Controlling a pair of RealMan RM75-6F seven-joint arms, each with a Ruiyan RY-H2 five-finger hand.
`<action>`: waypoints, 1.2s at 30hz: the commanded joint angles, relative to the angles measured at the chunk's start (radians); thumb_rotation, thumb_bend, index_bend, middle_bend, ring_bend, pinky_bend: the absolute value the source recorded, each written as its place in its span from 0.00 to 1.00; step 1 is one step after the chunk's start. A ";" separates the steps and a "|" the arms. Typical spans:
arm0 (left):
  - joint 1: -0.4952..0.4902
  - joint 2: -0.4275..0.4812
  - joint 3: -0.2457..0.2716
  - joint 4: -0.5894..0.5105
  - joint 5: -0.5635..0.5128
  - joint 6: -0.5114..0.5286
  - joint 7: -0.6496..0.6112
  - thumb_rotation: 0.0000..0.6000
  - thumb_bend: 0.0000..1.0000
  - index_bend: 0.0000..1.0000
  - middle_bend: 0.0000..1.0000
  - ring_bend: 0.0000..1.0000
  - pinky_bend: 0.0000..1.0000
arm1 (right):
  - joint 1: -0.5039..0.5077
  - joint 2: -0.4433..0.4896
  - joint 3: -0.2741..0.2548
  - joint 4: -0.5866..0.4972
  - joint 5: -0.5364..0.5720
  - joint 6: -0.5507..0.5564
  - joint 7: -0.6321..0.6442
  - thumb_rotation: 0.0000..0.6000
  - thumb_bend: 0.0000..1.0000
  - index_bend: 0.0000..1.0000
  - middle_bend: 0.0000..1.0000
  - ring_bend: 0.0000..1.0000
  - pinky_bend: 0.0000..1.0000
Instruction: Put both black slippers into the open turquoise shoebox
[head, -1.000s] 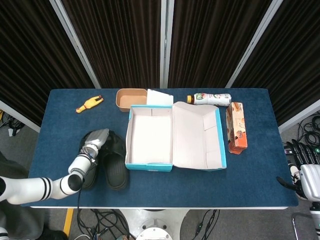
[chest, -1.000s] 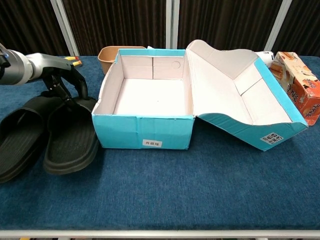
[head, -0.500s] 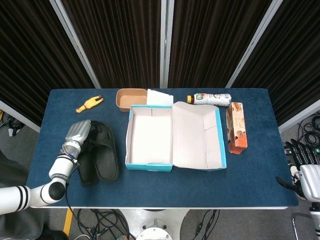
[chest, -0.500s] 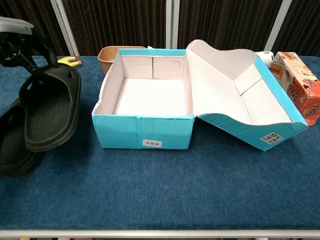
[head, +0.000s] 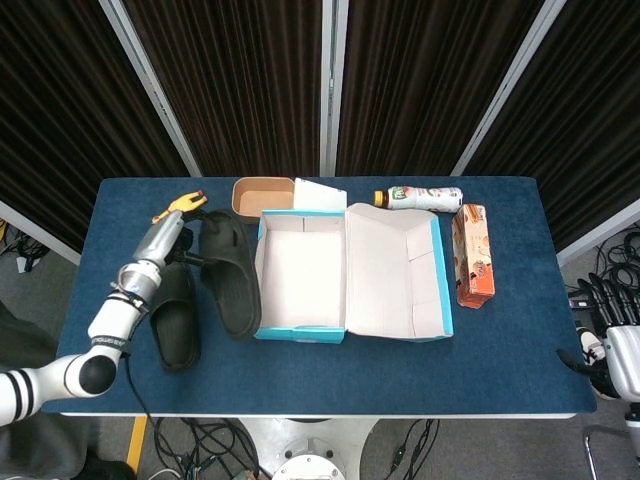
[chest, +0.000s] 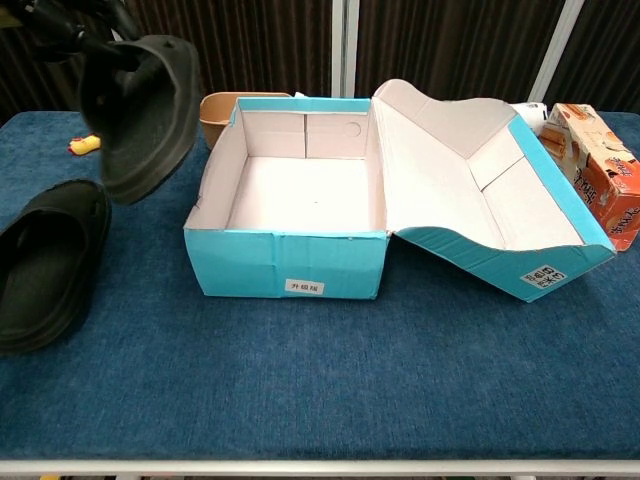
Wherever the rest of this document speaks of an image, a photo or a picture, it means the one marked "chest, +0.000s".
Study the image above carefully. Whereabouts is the black slipper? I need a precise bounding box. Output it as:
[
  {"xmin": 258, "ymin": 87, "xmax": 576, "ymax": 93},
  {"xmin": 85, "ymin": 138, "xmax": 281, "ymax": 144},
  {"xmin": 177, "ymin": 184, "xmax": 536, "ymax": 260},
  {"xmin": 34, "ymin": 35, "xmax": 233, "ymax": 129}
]
[
  {"xmin": 0, "ymin": 179, "xmax": 113, "ymax": 357},
  {"xmin": 76, "ymin": 35, "xmax": 202, "ymax": 207}
]

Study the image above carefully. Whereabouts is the orange biscuit box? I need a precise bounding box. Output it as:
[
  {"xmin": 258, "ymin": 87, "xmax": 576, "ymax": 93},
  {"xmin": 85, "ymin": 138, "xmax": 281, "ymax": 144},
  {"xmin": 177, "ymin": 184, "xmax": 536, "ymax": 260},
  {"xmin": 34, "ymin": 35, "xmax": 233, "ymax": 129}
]
[{"xmin": 536, "ymin": 101, "xmax": 640, "ymax": 252}]

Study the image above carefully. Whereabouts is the brown paper food container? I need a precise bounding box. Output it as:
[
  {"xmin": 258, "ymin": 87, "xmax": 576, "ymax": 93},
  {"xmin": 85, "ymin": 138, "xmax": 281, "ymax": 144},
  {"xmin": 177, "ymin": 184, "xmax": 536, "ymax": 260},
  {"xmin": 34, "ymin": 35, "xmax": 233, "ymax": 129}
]
[{"xmin": 199, "ymin": 90, "xmax": 294, "ymax": 151}]

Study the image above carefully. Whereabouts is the dark ribbed partition panel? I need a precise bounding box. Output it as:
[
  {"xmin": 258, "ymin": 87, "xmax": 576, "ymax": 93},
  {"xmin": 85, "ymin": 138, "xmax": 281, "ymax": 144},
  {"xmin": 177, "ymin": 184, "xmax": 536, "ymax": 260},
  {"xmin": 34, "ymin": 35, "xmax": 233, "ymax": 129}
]
[
  {"xmin": 563, "ymin": 0, "xmax": 640, "ymax": 114},
  {"xmin": 355, "ymin": 0, "xmax": 567, "ymax": 102},
  {"xmin": 124, "ymin": 0, "xmax": 335, "ymax": 109},
  {"xmin": 0, "ymin": 24, "xmax": 87, "ymax": 124}
]

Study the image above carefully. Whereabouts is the yellow rubber chicken toy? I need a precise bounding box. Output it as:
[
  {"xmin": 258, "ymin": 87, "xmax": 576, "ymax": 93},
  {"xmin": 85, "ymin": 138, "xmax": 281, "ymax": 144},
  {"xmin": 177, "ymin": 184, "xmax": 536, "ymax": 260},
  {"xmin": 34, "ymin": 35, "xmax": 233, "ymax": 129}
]
[{"xmin": 67, "ymin": 131, "xmax": 104, "ymax": 158}]

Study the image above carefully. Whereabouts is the light blue shoe box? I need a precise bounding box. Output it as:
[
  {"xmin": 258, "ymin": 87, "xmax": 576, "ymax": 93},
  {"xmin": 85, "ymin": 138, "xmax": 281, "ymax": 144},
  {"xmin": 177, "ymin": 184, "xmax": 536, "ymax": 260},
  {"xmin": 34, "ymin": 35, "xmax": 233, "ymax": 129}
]
[{"xmin": 181, "ymin": 78, "xmax": 618, "ymax": 304}]

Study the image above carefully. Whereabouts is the white drink bottle yellow cap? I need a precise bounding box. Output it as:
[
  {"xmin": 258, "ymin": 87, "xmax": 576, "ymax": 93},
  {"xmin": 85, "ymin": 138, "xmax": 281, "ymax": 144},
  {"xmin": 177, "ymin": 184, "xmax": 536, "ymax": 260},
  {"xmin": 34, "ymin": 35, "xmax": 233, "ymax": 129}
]
[{"xmin": 514, "ymin": 100, "xmax": 549, "ymax": 137}]

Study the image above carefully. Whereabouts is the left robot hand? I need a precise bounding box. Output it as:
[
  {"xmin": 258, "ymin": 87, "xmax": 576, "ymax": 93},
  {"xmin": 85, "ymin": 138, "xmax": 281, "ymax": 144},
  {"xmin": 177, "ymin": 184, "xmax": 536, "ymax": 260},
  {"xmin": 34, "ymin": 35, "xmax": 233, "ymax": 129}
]
[{"xmin": 13, "ymin": 0, "xmax": 147, "ymax": 77}]

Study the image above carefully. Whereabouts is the dark blue table mat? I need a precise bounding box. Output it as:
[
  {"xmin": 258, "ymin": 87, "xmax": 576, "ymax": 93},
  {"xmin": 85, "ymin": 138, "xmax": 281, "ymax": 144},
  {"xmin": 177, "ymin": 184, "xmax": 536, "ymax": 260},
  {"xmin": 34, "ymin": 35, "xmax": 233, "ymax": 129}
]
[{"xmin": 0, "ymin": 110, "xmax": 640, "ymax": 464}]

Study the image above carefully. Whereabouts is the grey aluminium partition post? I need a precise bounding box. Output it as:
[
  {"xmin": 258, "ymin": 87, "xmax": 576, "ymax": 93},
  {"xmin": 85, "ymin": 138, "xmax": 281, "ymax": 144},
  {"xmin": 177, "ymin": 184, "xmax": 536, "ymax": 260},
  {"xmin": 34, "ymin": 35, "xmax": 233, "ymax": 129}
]
[
  {"xmin": 528, "ymin": 0, "xmax": 584, "ymax": 104},
  {"xmin": 330, "ymin": 0, "xmax": 359, "ymax": 100}
]

